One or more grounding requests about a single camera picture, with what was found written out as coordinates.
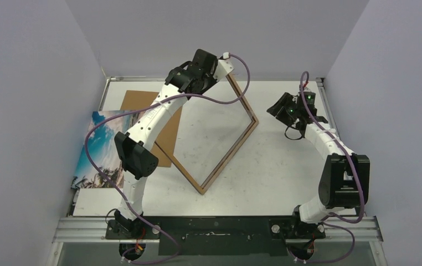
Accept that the clear acrylic glass sheet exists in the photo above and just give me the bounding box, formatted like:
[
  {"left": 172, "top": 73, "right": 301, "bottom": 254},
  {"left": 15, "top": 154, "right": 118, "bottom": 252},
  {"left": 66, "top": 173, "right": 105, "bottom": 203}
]
[{"left": 173, "top": 79, "right": 250, "bottom": 184}]

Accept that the blue wooden picture frame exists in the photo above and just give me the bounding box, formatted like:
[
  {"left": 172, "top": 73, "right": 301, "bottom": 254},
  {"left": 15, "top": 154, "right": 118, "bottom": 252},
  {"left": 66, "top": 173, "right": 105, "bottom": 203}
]
[{"left": 155, "top": 74, "right": 259, "bottom": 195}]

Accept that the brown cardboard backing board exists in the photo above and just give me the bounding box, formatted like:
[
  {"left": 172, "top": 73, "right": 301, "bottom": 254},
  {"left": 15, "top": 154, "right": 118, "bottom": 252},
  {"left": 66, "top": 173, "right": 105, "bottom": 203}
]
[{"left": 120, "top": 90, "right": 182, "bottom": 167}]

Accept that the beach landscape photo print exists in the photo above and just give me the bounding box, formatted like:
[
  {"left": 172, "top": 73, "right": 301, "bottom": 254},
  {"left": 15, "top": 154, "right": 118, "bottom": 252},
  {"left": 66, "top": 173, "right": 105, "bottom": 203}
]
[{"left": 71, "top": 114, "right": 139, "bottom": 189}]

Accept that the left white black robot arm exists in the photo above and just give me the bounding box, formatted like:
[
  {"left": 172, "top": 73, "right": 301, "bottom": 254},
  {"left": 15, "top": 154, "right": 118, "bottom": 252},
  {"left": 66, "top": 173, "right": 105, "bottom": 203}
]
[{"left": 114, "top": 49, "right": 219, "bottom": 239}]

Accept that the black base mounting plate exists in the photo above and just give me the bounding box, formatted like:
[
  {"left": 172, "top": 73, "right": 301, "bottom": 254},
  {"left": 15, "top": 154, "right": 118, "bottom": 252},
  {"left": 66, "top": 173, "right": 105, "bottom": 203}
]
[{"left": 105, "top": 216, "right": 326, "bottom": 256}]

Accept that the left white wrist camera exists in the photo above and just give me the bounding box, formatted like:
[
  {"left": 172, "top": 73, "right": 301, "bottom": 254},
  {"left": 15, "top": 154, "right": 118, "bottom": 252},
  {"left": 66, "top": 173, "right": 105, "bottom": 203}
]
[{"left": 213, "top": 59, "right": 234, "bottom": 81}]

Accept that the aluminium front rail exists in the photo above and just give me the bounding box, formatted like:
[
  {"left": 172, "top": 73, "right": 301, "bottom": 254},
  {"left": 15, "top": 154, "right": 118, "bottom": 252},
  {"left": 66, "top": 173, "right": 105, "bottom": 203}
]
[{"left": 53, "top": 217, "right": 384, "bottom": 243}]

